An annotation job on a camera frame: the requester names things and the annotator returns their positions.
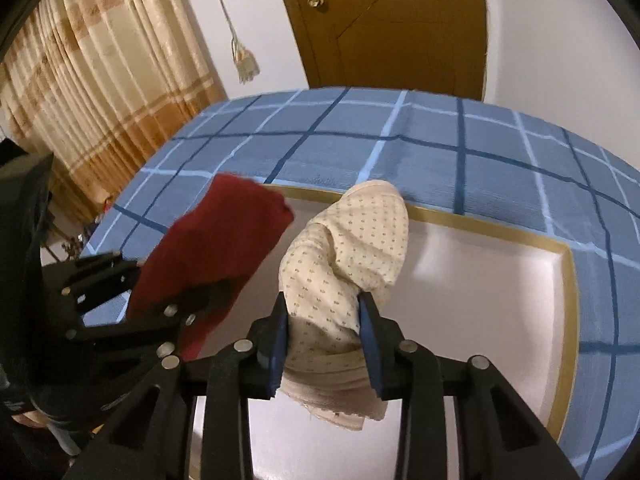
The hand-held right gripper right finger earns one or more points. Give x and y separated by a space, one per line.
372 355

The brass door knob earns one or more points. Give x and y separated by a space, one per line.
316 1

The brown wooden door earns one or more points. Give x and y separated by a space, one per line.
400 25

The floor clutter pile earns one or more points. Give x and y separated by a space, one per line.
75 247

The blue plaid tablecloth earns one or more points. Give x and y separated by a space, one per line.
350 135

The beige tassel tieback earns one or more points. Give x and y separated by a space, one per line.
245 62

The beige striped curtain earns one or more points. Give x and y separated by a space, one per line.
100 70

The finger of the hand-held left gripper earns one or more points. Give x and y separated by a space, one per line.
145 322
95 277

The shallow gold cardboard box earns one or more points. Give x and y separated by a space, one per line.
475 300

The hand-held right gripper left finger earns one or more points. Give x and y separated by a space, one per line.
275 355

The cream dotted underwear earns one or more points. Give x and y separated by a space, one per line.
350 240

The dark red underwear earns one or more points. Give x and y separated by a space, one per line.
220 230

